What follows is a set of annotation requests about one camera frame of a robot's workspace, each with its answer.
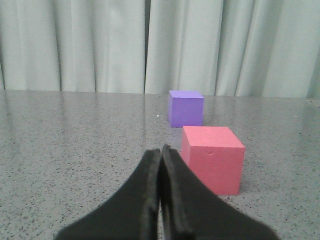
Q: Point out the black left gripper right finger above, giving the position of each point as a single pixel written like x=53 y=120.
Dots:
x=191 y=211

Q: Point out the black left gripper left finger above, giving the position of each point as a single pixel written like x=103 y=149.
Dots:
x=130 y=214

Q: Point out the pink foam cube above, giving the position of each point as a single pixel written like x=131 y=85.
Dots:
x=215 y=155

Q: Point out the purple foam cube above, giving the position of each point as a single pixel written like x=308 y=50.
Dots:
x=185 y=108

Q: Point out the pale green curtain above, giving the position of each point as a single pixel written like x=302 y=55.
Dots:
x=263 y=48

